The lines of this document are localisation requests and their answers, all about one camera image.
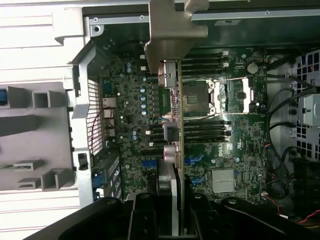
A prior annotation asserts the red black twisted wire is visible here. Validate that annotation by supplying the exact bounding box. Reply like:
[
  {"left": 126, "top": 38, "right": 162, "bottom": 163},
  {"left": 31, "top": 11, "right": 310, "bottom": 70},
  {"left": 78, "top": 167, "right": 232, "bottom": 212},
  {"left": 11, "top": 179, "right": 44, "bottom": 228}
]
[{"left": 88, "top": 109, "right": 104, "bottom": 151}]

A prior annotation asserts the green motherboard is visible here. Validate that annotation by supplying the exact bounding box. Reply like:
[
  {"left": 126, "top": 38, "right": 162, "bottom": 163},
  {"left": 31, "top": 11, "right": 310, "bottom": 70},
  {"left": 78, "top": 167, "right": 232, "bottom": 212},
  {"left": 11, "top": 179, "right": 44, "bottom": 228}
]
[{"left": 99, "top": 47, "right": 300, "bottom": 218}]

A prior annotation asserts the silver chipset heatsink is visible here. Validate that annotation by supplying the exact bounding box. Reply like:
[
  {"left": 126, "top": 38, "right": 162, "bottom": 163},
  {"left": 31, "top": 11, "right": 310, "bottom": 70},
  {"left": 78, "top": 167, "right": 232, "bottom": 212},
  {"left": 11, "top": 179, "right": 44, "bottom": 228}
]
[{"left": 211, "top": 168, "right": 236, "bottom": 193}]

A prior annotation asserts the silver socket cover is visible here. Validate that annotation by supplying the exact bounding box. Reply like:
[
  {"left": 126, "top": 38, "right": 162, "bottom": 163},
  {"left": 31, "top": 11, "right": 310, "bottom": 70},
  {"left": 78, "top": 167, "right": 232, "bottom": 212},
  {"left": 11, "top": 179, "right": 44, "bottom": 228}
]
[{"left": 216, "top": 76, "right": 255, "bottom": 114}]

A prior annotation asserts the open grey PC case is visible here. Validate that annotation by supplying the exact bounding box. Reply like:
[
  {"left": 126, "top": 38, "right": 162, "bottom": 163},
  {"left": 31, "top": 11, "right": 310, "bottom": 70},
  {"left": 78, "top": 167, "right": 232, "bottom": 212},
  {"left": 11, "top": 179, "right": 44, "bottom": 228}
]
[{"left": 53, "top": 0, "right": 320, "bottom": 240}]

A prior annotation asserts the grey plastic parts rack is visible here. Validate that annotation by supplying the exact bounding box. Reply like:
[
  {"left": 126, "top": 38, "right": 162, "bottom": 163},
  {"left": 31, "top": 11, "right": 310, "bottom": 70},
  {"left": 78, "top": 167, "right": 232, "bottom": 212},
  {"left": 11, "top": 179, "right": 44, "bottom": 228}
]
[{"left": 0, "top": 81, "right": 76, "bottom": 193}]

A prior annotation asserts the coin cell battery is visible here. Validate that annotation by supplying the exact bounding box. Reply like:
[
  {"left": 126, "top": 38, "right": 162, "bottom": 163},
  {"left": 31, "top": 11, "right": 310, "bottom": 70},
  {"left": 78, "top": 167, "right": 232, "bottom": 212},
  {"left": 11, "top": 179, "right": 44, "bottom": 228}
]
[{"left": 246, "top": 62, "right": 259, "bottom": 74}]

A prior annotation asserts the CPU socket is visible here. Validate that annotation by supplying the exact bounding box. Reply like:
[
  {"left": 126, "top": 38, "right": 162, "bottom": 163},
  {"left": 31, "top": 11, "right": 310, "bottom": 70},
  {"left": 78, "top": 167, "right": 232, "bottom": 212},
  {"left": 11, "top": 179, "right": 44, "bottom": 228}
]
[{"left": 179, "top": 77, "right": 218, "bottom": 118}]

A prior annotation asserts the metal drive cage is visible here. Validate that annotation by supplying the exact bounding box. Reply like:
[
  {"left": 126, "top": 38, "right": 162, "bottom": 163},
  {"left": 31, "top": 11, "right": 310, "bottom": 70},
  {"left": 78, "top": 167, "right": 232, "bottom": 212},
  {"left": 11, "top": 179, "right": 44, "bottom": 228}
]
[{"left": 291, "top": 48, "right": 320, "bottom": 163}]

